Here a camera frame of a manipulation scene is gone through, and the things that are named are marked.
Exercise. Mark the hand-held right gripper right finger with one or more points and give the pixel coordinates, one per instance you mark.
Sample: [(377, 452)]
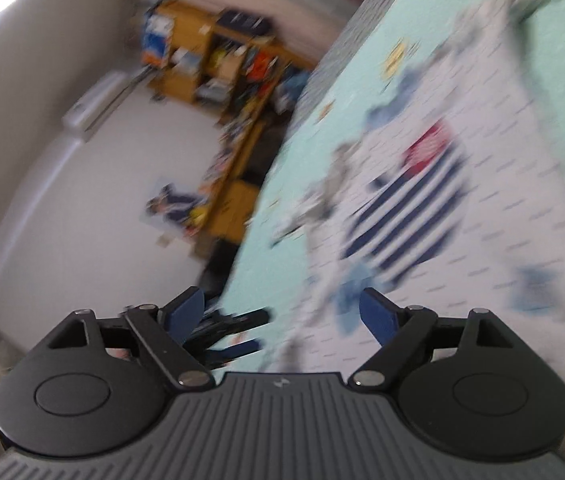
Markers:
[(377, 315)]

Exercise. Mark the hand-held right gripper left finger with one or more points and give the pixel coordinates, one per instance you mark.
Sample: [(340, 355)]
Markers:
[(187, 310)]

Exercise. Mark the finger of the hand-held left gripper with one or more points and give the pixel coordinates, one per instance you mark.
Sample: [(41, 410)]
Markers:
[(235, 352), (237, 322)]

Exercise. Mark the white printed pajama top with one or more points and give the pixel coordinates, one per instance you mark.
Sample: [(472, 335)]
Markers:
[(487, 135)]

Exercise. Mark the wooden bookshelf with clutter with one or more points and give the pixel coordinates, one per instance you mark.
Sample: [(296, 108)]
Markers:
[(232, 200)]

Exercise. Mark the green quilted bedspread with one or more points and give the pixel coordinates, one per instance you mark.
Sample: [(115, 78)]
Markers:
[(312, 135)]

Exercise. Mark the white air conditioner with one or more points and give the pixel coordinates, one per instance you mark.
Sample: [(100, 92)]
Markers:
[(95, 105)]

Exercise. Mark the blue plastic bag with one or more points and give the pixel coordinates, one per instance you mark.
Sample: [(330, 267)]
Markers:
[(295, 87)]

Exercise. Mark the blue and white box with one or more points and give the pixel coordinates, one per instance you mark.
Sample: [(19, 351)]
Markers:
[(157, 40)]

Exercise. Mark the dark blue bag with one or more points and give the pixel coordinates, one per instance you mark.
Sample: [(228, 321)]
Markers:
[(242, 20)]

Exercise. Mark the wall socket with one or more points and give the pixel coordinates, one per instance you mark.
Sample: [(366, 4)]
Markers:
[(163, 240)]

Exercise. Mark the wall poster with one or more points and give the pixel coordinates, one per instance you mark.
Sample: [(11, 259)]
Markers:
[(175, 205)]

